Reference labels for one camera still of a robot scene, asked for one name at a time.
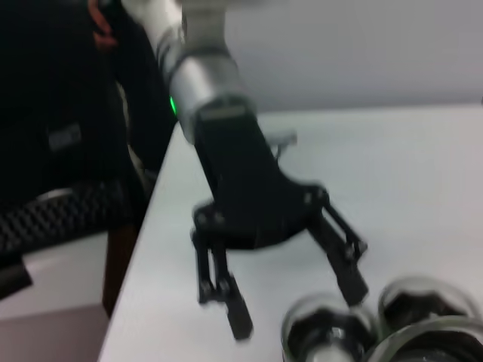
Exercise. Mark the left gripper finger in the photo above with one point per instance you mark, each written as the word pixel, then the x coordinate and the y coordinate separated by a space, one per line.
pixel 343 260
pixel 215 275

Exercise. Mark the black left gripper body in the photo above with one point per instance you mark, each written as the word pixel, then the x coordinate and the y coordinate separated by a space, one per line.
pixel 245 196

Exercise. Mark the black keyboard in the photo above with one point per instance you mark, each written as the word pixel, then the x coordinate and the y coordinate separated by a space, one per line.
pixel 56 222

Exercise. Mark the glass teacup black sleeve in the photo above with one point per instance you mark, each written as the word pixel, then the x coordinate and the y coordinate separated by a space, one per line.
pixel 328 332
pixel 434 343
pixel 422 298

